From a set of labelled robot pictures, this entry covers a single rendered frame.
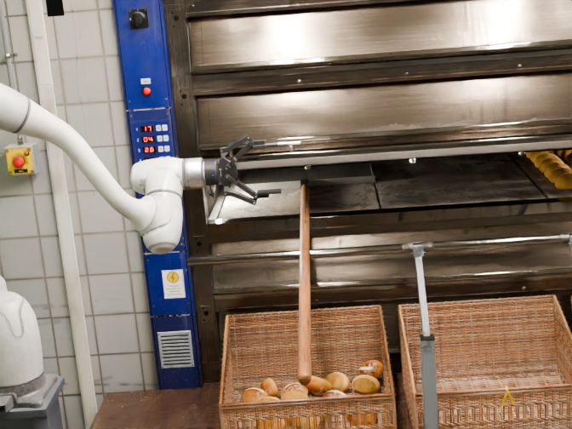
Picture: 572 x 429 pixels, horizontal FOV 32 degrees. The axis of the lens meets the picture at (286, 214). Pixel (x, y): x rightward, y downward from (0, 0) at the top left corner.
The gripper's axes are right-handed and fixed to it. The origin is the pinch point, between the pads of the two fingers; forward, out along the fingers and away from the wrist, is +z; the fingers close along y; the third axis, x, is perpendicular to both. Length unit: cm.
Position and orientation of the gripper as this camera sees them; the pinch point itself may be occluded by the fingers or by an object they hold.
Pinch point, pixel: (275, 168)
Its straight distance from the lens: 283.0
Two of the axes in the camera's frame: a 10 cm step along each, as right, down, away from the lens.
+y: 0.7, 9.6, 2.6
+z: 10.0, -0.7, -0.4
